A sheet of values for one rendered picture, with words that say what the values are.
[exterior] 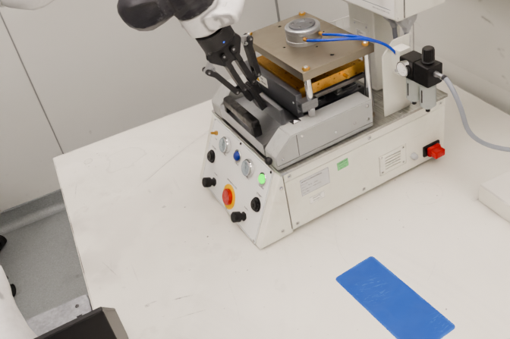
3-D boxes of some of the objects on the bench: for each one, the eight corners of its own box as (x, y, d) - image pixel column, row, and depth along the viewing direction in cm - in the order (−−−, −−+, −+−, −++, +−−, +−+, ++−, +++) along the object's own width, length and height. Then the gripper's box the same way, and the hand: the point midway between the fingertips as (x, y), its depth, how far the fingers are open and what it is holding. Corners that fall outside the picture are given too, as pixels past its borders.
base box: (360, 104, 167) (357, 51, 158) (454, 161, 139) (456, 102, 129) (199, 178, 151) (184, 125, 141) (268, 260, 122) (254, 201, 112)
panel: (202, 180, 149) (215, 115, 142) (255, 244, 126) (274, 171, 119) (195, 180, 148) (208, 115, 141) (247, 246, 125) (266, 171, 118)
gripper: (226, 2, 117) (275, 83, 132) (177, 42, 116) (233, 117, 131) (242, 11, 111) (291, 94, 126) (191, 52, 110) (247, 131, 125)
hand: (255, 95), depth 126 cm, fingers closed, pressing on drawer
